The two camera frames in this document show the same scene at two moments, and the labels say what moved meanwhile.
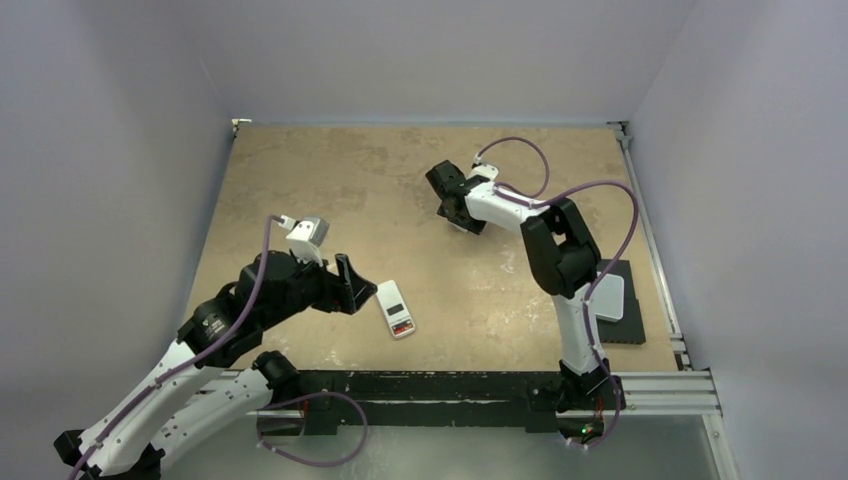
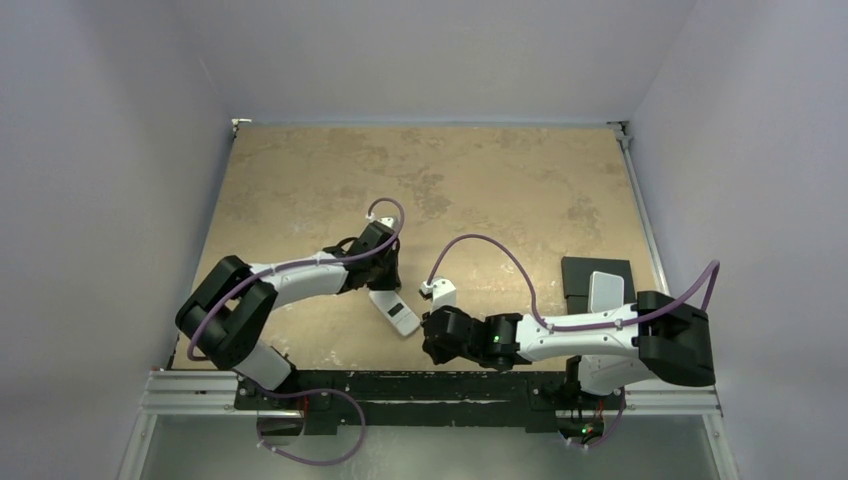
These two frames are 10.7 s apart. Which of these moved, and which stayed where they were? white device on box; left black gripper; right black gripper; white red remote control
Moved: left black gripper; right black gripper
Stayed: white device on box; white red remote control
